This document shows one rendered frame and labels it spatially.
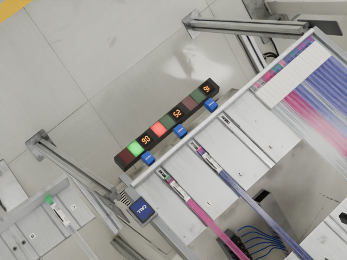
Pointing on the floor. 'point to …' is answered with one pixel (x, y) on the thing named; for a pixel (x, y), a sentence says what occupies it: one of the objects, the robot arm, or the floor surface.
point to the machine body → (235, 217)
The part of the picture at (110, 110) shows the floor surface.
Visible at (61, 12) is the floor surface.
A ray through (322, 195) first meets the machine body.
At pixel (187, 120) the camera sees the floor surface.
